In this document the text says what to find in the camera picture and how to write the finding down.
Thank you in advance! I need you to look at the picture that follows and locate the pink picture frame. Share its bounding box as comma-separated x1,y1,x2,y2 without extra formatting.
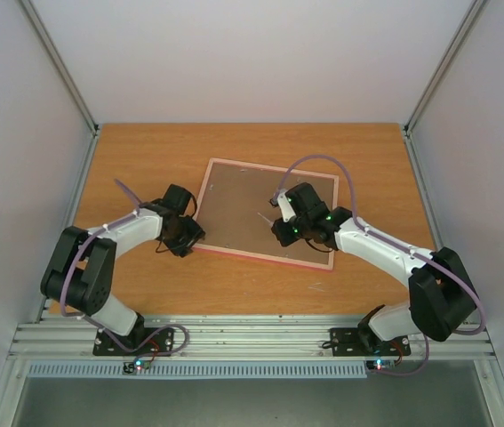
195,157,340,270

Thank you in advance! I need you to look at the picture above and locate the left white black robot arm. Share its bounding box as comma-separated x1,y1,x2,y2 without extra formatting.
40,181,205,354

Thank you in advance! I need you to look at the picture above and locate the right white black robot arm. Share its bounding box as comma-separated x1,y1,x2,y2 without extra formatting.
271,182,478,354

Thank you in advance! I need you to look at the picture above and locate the left small circuit board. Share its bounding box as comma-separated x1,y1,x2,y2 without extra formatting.
122,359,152,375

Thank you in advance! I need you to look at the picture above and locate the small circuit board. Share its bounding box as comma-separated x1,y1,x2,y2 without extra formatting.
122,359,152,375
366,359,397,372

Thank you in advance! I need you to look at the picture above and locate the right small circuit board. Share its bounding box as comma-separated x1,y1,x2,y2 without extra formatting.
366,359,397,372

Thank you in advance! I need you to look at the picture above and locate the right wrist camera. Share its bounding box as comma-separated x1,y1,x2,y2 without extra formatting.
269,189,296,222

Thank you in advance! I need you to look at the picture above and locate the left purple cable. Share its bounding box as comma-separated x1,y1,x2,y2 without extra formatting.
60,178,190,364

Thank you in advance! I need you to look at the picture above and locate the purple cable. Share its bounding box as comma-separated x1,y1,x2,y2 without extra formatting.
276,154,487,377
60,178,190,364

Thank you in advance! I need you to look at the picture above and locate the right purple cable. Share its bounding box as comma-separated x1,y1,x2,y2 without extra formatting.
276,154,487,377

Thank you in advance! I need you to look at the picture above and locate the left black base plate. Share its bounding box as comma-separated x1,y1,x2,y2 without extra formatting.
92,327,175,357

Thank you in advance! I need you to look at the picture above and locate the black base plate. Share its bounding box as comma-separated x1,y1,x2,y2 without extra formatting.
324,327,412,358
92,327,175,357

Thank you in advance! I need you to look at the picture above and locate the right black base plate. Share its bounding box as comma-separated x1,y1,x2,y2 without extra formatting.
324,327,412,358

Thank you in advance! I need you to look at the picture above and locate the aluminium rail base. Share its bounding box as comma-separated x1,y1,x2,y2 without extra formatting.
7,312,496,361

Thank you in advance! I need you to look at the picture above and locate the grey slotted cable duct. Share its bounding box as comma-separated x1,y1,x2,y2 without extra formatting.
28,360,367,380

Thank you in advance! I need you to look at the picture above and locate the right aluminium corner post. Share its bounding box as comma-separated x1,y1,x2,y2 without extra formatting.
402,0,488,137

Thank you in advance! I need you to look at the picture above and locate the aluminium corner post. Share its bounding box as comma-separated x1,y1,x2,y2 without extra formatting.
402,0,488,137
18,0,101,134

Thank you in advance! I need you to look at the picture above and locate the left aluminium corner post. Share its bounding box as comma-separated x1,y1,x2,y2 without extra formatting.
18,0,101,134

